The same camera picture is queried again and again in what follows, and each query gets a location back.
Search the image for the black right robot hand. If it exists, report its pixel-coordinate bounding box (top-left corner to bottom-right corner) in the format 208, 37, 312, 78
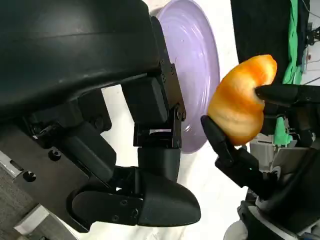
200, 83, 320, 202

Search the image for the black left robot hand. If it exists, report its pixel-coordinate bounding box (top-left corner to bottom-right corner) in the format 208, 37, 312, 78
0, 0, 202, 234

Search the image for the orange and white bread roll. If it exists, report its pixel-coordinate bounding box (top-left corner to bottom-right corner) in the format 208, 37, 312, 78
207, 54, 278, 146

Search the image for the green cloth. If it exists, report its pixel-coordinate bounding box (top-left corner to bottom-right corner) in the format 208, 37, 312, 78
281, 0, 312, 85

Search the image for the lilac plate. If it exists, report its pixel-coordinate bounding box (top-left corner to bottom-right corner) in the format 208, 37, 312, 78
149, 0, 221, 154

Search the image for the black backdrop cloth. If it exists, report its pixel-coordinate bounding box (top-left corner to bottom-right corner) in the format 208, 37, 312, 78
229, 0, 295, 66

